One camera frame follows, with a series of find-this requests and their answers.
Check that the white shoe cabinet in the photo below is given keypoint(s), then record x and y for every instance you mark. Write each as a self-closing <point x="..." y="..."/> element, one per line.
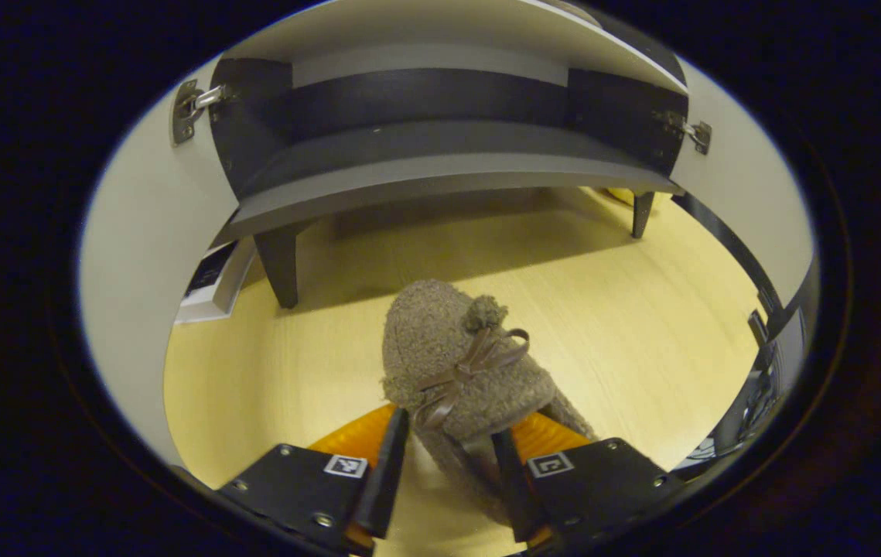
<point x="425" y="147"/>

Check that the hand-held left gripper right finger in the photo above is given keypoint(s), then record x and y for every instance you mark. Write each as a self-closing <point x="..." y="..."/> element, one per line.
<point x="513" y="487"/>

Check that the white black flat box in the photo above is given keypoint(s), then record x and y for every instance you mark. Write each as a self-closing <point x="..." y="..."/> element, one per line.
<point x="212" y="290"/>

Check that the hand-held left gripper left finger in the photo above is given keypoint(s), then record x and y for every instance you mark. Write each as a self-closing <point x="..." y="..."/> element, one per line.
<point x="390" y="480"/>

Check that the brown fuzzy shoe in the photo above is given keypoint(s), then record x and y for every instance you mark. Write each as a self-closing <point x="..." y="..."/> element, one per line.
<point x="440" y="356"/>

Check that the metal door hinge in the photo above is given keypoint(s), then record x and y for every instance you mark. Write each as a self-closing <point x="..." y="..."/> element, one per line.
<point x="189" y="108"/>
<point x="691" y="130"/>

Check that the white cabinet door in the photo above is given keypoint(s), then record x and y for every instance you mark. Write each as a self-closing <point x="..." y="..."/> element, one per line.
<point x="749" y="193"/>
<point x="146" y="271"/>

